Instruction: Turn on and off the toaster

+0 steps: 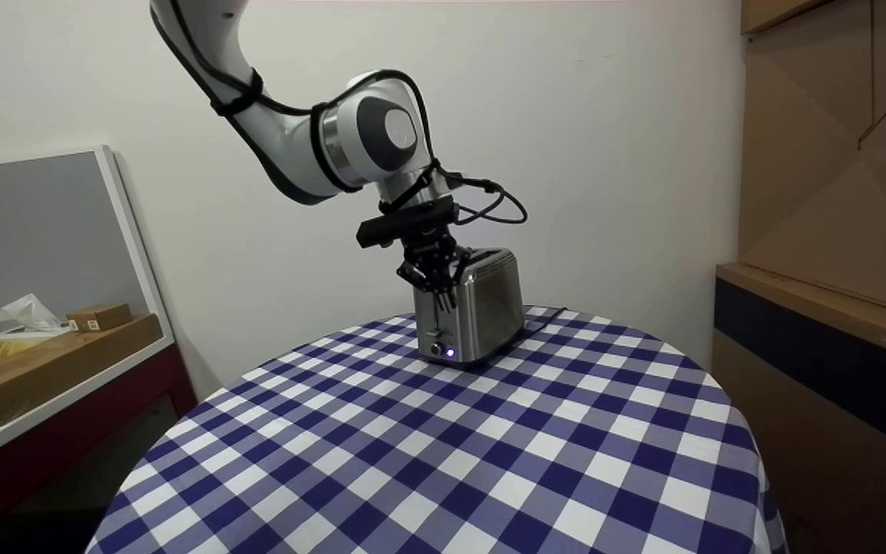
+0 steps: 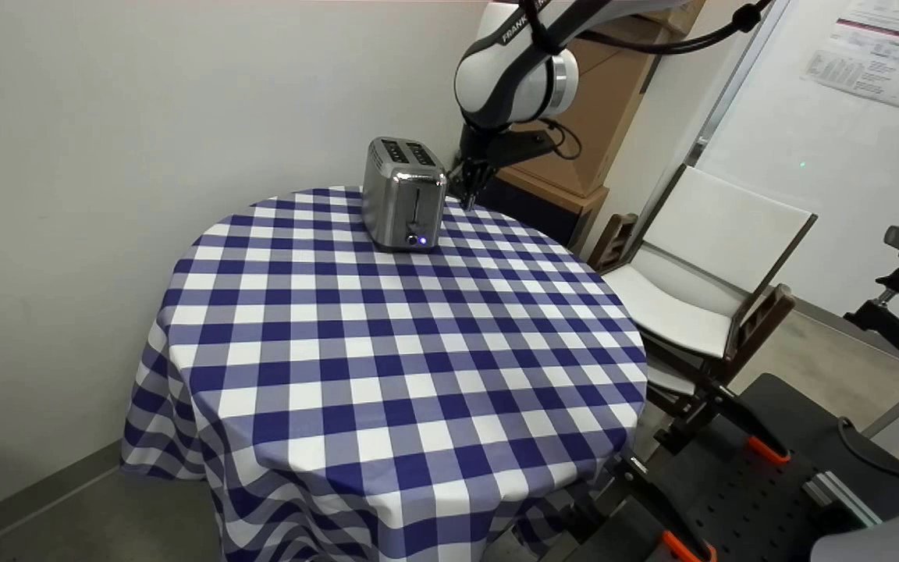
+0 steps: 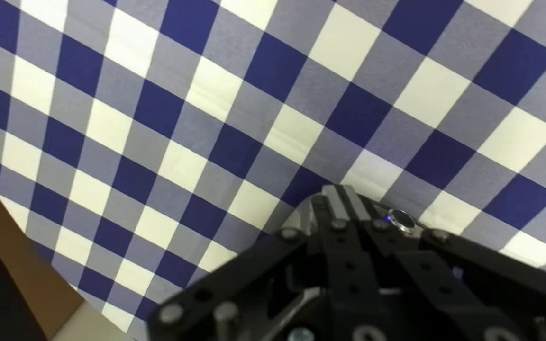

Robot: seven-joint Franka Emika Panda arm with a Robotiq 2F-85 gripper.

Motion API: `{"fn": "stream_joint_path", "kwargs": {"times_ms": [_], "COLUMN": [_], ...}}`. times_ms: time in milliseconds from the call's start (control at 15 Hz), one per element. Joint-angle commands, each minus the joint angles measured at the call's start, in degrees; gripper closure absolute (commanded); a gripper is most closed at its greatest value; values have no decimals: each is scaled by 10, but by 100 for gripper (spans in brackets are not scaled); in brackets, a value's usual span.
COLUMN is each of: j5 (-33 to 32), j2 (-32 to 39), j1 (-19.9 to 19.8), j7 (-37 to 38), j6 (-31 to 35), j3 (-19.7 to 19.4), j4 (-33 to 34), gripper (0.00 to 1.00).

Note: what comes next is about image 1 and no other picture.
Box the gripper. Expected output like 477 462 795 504
396 225 474 310

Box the silver toaster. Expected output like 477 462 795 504
412 247 527 367

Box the blue white checked tablecloth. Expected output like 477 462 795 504
85 305 791 554

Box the small cardboard box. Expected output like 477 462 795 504
65 303 135 334

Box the wooden bench with dark panel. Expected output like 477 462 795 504
711 262 886 554

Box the long wooden tray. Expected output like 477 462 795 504
0 313 164 432

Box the white top red counter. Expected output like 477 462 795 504
0 332 199 543

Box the tissue box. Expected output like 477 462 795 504
0 293 72 363

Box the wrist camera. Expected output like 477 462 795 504
356 200 460 249

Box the black cable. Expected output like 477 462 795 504
518 307 569 337

